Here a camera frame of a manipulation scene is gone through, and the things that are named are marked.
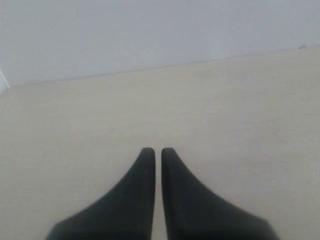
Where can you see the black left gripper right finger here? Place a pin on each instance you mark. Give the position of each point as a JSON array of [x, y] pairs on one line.
[[193, 212]]

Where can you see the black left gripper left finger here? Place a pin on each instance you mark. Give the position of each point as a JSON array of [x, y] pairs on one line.
[[124, 213]]

